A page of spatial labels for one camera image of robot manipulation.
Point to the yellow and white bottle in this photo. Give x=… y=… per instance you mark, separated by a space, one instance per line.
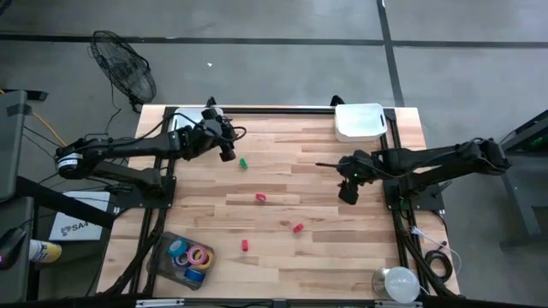
x=47 y=252

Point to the dark blue tape roll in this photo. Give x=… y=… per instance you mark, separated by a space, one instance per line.
x=194 y=276

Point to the red mini stapler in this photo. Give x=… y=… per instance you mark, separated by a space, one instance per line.
x=260 y=197
x=298 y=228
x=245 y=245

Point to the black side table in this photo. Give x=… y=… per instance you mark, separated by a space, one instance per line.
x=516 y=192

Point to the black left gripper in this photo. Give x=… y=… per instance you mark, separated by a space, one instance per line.
x=216 y=132

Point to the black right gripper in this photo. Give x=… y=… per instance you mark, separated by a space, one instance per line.
x=355 y=167

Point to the black floor fan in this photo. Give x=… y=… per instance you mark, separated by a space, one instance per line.
x=124 y=68

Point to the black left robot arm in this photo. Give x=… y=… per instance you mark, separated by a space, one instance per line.
x=128 y=147

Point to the black rig beam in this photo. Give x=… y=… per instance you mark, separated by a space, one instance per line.
x=85 y=303

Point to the white plastic bin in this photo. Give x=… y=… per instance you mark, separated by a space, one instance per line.
x=184 y=116
x=359 y=122

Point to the pink tape roll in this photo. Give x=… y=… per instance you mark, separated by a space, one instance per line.
x=189 y=256

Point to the white dome lamp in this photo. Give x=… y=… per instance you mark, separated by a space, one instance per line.
x=400 y=284

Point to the black aluminium table frame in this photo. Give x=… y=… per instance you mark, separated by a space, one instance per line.
x=278 y=110

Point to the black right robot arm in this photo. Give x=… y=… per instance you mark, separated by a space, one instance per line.
x=428 y=156

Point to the black computer mouse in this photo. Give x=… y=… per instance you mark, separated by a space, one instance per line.
x=10 y=248

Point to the white printed paper sheet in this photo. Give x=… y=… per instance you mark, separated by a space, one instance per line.
x=81 y=229

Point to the light blue tape roll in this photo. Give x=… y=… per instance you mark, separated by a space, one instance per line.
x=171 y=250

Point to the green mini stapler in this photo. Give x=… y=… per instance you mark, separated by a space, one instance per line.
x=243 y=163

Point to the yellow tape roll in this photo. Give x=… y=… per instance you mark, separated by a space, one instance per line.
x=210 y=261

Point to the purple tape roll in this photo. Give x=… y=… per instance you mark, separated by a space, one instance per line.
x=179 y=262

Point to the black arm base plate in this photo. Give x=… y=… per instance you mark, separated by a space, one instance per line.
x=428 y=201
x=141 y=203

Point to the grey desk panel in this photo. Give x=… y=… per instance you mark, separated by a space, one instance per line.
x=10 y=145
x=17 y=282

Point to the black diagonal strut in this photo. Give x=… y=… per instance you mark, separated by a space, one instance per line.
x=64 y=203

